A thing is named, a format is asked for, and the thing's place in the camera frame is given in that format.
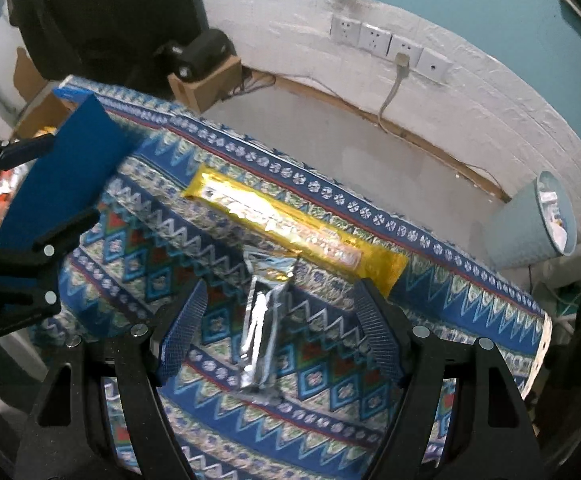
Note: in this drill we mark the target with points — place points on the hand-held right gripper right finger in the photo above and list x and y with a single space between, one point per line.
378 330

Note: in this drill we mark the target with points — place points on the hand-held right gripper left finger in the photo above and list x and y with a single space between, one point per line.
183 330

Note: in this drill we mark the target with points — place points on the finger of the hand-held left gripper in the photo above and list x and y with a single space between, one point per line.
35 260
20 152

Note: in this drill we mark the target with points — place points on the blue cardboard box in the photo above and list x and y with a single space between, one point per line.
70 170

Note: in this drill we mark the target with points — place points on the silver snack bar packet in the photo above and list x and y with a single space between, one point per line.
263 330

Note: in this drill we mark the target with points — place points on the blue patterned tablecloth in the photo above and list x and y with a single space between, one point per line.
320 320

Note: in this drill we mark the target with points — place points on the long yellow snack packet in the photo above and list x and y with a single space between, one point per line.
280 225

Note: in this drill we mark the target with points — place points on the light blue trash bin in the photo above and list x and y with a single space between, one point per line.
515 230

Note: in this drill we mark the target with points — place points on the small brown cardboard box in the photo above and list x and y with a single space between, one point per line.
205 90

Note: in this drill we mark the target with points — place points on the black device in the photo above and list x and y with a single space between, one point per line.
200 50

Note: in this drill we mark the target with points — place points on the crumpled white paper waste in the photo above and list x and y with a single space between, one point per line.
555 220

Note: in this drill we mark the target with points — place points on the white wall socket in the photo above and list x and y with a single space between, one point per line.
346 29
435 64
413 46
376 39

